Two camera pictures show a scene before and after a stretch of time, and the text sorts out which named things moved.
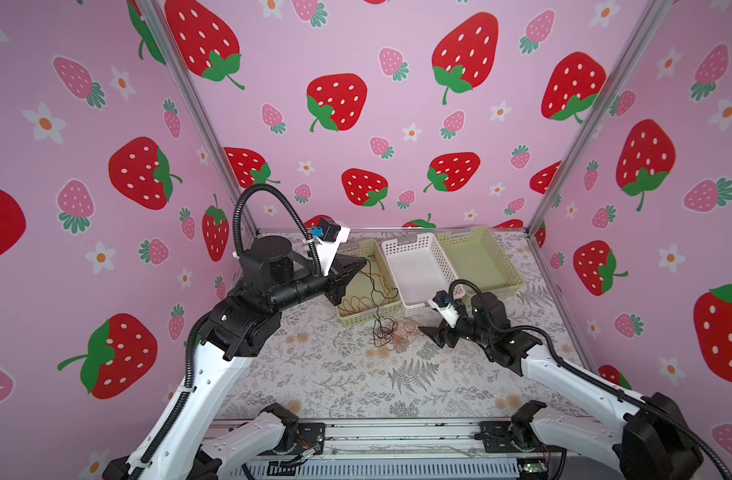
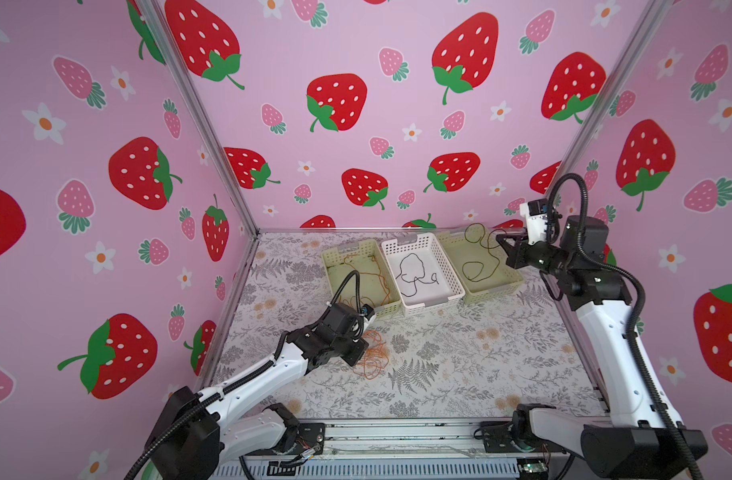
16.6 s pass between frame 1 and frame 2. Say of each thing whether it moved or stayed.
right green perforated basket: stayed
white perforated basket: stayed
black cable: moved
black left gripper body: moved
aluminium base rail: stayed
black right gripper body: moved
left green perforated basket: stayed
